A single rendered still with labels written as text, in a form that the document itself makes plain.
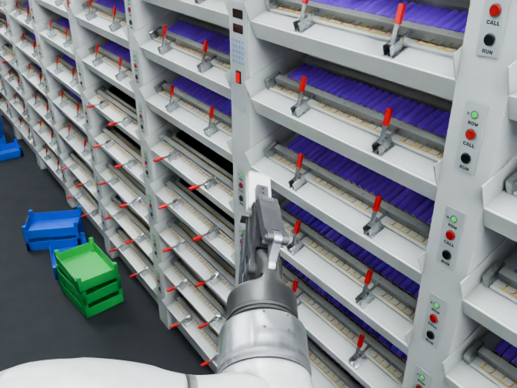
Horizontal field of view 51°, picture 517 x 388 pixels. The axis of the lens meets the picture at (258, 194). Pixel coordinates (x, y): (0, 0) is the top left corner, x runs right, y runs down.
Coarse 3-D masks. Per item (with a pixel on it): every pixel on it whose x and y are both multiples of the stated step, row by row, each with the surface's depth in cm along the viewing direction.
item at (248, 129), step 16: (240, 0) 134; (256, 48) 138; (272, 48) 140; (288, 48) 143; (256, 64) 139; (240, 112) 149; (256, 112) 146; (240, 128) 151; (256, 128) 148; (272, 128) 151; (240, 144) 153; (256, 144) 150; (240, 160) 156; (272, 192) 161; (240, 208) 164; (240, 224) 167
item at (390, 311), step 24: (288, 216) 156; (312, 216) 154; (312, 240) 149; (336, 240) 145; (312, 264) 143; (336, 264) 141; (360, 264) 135; (384, 264) 134; (336, 288) 135; (360, 288) 133; (384, 288) 129; (408, 288) 127; (360, 312) 129; (384, 312) 126; (408, 312) 124; (384, 336) 126; (408, 336) 115
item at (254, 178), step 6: (252, 174) 72; (258, 174) 72; (264, 174) 73; (252, 180) 71; (258, 180) 72; (264, 180) 72; (252, 186) 70; (270, 186) 72; (252, 192) 69; (270, 192) 70; (252, 198) 69
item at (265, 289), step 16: (256, 256) 60; (256, 272) 59; (272, 272) 57; (240, 288) 56; (256, 288) 55; (272, 288) 55; (288, 288) 56; (240, 304) 54; (256, 304) 54; (272, 304) 54; (288, 304) 55
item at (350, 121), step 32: (288, 64) 145; (320, 64) 139; (256, 96) 142; (288, 96) 136; (320, 96) 129; (352, 96) 125; (384, 96) 121; (416, 96) 116; (288, 128) 135; (320, 128) 123; (352, 128) 120; (384, 128) 109; (416, 128) 109; (384, 160) 109; (416, 160) 106
